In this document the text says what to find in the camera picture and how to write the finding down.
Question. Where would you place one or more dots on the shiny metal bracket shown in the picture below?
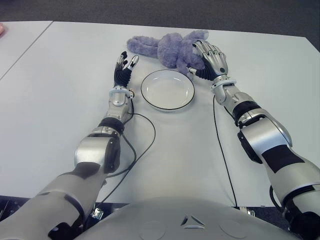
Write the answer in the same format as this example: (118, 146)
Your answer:
(250, 211)
(97, 212)

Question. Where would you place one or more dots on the pink object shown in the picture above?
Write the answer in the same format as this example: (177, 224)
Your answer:
(1, 30)

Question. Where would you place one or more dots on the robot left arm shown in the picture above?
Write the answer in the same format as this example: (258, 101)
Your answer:
(95, 150)

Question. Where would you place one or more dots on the grey robot torso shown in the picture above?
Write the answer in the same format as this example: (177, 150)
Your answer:
(162, 215)

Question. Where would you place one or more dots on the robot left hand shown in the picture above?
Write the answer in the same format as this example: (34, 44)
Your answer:
(122, 76)

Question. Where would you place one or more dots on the purple plush bunny doll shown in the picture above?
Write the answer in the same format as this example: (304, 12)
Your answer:
(170, 50)

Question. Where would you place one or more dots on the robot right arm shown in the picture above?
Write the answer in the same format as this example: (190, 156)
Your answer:
(262, 140)

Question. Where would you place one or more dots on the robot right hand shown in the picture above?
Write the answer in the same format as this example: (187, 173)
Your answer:
(215, 62)

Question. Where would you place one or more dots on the white plate black rim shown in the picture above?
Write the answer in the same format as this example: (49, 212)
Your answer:
(167, 91)

